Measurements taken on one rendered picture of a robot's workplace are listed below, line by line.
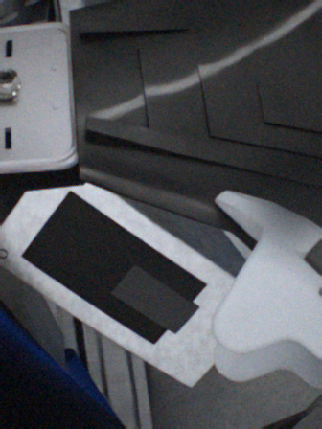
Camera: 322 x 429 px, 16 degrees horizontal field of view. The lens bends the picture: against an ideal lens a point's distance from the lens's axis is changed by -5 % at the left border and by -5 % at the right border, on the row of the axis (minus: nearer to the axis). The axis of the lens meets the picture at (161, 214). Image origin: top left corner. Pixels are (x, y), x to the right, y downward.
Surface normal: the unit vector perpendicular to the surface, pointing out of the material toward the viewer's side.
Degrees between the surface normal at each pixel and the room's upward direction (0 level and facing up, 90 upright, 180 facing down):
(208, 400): 0
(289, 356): 10
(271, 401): 0
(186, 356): 50
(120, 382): 0
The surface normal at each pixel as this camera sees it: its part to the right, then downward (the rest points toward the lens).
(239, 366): -0.11, -0.36
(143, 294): 0.09, 0.36
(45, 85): 0.10, -0.57
